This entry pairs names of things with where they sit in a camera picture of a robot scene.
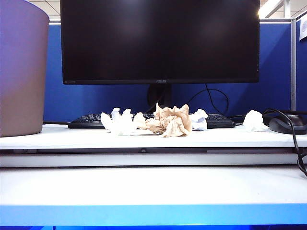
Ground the tan paper ball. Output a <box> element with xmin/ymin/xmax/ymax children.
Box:
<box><xmin>133</xmin><ymin>102</ymin><xmax>193</xmax><ymax>138</ymax></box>

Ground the bluish white paper ball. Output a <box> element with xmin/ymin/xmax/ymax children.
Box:
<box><xmin>189</xmin><ymin>108</ymin><xmax>209</xmax><ymax>131</ymax></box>

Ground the black monitor stand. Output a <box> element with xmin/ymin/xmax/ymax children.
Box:
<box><xmin>146</xmin><ymin>83</ymin><xmax>173</xmax><ymax>113</ymax></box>

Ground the blue cubicle partition panel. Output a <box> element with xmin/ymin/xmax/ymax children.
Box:
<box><xmin>43</xmin><ymin>20</ymin><xmax>293</xmax><ymax>123</ymax></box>

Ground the black computer keyboard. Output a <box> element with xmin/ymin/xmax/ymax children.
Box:
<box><xmin>68</xmin><ymin>113</ymin><xmax>237</xmax><ymax>130</ymax></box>

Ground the black computer monitor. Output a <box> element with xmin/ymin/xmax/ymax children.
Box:
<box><xmin>59</xmin><ymin>0</ymin><xmax>260</xmax><ymax>85</ymax></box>

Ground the black computer mouse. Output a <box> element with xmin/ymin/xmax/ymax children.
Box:
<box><xmin>268</xmin><ymin>114</ymin><xmax>307</xmax><ymax>135</ymax></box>

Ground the blue side partition panel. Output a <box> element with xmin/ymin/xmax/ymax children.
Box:
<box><xmin>296</xmin><ymin>18</ymin><xmax>307</xmax><ymax>112</ymax></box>

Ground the white paper sheet on partition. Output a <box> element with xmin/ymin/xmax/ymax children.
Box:
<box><xmin>299</xmin><ymin>18</ymin><xmax>307</xmax><ymax>41</ymax></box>

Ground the thin black monitor cable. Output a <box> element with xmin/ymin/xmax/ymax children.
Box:
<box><xmin>183</xmin><ymin>83</ymin><xmax>230</xmax><ymax>116</ymax></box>

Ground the grey metal desk rail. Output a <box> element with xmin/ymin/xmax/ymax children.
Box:
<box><xmin>0</xmin><ymin>147</ymin><xmax>296</xmax><ymax>155</ymax></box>

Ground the black keyboard cable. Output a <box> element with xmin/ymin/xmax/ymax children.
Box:
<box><xmin>229</xmin><ymin>115</ymin><xmax>246</xmax><ymax>127</ymax></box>

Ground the thick black mouse cable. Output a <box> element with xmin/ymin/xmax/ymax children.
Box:
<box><xmin>262</xmin><ymin>108</ymin><xmax>307</xmax><ymax>177</ymax></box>

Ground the grey metal partition post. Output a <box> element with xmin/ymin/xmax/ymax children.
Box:
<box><xmin>290</xmin><ymin>18</ymin><xmax>297</xmax><ymax>112</ymax></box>

